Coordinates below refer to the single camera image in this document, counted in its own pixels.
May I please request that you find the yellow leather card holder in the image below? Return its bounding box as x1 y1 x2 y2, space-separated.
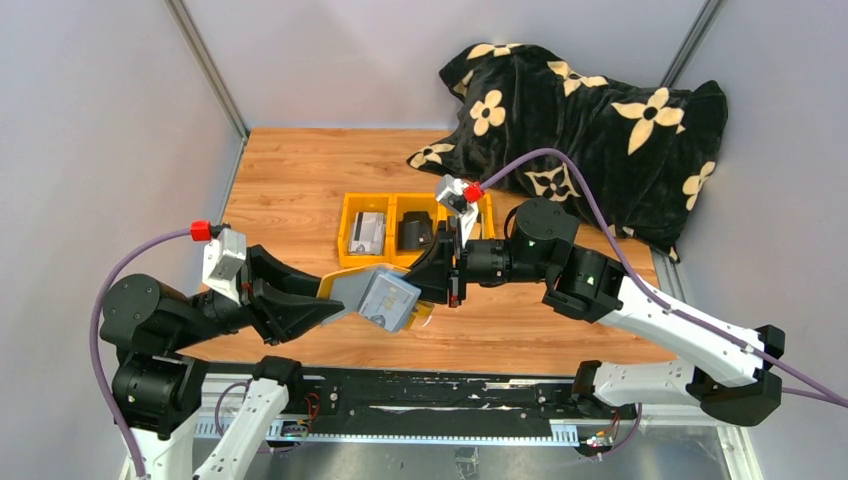
317 263 434 333

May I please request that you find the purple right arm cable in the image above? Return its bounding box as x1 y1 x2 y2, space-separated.
463 147 848 458

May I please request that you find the silver card stack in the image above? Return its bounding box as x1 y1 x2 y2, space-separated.
347 212 386 256

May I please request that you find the aluminium frame rail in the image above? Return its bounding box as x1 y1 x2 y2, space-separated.
164 0 250 145

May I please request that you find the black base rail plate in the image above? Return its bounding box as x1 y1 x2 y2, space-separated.
225 362 641 442

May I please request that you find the yellow bin with silver cards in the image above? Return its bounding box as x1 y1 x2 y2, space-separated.
337 193 396 267

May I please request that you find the yellow bin with black cards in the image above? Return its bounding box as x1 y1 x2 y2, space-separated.
390 193 440 267

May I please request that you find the black card stack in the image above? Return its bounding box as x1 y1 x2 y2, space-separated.
397 211 433 251

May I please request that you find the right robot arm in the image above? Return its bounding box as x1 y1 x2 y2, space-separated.
405 198 785 427

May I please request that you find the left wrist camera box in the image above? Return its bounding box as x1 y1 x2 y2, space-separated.
202 227 247 305

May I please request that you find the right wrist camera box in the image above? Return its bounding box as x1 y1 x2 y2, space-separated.
435 174 484 247

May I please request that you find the black floral fleece blanket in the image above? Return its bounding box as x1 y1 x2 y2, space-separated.
407 43 728 260

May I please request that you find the silver credit card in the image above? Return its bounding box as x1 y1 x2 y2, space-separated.
357 269 421 333

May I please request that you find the yellow bin with beige cards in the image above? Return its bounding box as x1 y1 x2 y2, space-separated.
438 196 496 247

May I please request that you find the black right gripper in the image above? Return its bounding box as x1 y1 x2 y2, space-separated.
389 217 552 310

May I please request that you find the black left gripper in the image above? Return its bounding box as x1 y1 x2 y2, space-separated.
171 238 346 345

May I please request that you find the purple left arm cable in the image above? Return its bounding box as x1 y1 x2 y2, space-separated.
89 221 213 478

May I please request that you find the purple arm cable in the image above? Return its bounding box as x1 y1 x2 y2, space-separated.
463 147 848 458
89 221 213 478

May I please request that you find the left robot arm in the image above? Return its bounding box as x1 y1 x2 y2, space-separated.
99 245 344 479

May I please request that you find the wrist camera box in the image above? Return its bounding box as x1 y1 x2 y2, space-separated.
435 174 484 247
202 227 247 305

